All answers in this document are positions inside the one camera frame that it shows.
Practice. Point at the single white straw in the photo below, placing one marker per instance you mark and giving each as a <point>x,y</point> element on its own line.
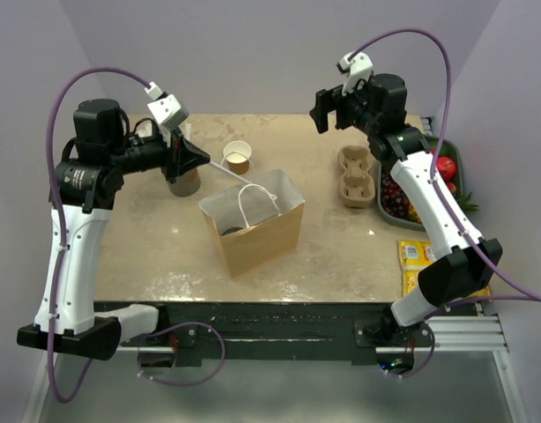
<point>227,171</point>

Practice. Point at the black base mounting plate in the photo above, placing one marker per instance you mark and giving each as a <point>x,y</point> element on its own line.
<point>302,331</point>

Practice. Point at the cardboard cup carrier tray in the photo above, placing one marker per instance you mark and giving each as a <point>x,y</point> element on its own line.
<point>356,187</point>

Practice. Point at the green lime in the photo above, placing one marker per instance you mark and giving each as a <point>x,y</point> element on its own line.
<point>445,150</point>

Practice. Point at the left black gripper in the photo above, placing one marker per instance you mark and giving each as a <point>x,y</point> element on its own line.
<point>181,155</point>

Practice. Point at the grey straw holder tin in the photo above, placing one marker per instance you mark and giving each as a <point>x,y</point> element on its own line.
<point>186,185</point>

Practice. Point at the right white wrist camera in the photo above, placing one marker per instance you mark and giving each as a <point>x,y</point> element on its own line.
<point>356,67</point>

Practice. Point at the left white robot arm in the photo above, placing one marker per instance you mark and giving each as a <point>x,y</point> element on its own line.
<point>87,178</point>

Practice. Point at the brown paper coffee cup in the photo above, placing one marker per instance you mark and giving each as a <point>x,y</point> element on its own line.
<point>236,157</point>

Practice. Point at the black plastic cup lid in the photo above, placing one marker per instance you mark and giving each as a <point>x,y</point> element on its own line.
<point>231,230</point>

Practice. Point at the yellow snack packet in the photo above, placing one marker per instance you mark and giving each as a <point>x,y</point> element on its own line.
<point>413,264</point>

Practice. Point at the brown paper bag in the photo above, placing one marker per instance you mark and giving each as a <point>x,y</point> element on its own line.
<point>270,210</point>

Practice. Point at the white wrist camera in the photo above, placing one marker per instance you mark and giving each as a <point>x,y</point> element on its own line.
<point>356,67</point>
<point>166,109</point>

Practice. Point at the dark red grapes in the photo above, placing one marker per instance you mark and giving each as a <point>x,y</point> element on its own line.
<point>393,200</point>

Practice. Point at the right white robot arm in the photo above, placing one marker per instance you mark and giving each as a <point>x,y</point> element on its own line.
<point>404,151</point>

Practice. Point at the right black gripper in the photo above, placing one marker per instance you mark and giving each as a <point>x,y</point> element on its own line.
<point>333,100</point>

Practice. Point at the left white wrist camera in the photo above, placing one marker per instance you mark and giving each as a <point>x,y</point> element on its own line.
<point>166,109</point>

